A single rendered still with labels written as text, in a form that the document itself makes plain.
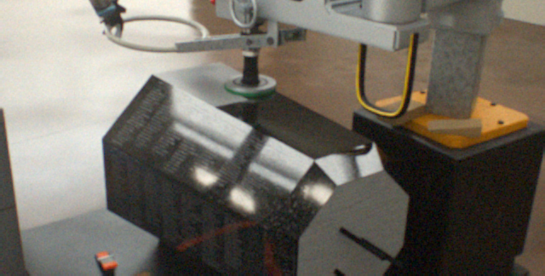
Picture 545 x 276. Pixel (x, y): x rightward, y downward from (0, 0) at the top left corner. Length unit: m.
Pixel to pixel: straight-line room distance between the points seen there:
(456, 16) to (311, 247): 1.09
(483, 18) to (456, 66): 0.23
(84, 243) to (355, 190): 1.59
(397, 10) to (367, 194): 0.61
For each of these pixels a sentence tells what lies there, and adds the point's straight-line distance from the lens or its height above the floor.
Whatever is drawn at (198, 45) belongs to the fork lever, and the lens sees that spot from 2.82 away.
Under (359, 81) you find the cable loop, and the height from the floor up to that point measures 1.05.
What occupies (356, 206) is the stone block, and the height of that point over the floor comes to 0.70.
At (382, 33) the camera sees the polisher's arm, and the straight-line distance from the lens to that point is 2.08.
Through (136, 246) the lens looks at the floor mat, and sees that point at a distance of 3.23.
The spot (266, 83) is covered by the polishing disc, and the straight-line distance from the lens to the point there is 2.69.
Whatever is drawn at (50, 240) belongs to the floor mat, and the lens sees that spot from 3.36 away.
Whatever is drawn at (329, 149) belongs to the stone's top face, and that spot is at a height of 0.87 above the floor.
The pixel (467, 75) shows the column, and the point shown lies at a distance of 2.74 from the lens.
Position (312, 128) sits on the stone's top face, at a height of 0.87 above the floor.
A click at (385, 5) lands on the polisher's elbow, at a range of 2.08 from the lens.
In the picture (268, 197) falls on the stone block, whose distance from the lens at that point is 2.11.
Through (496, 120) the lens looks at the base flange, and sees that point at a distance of 2.85.
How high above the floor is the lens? 1.76
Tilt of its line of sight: 22 degrees down
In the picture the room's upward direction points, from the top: 2 degrees clockwise
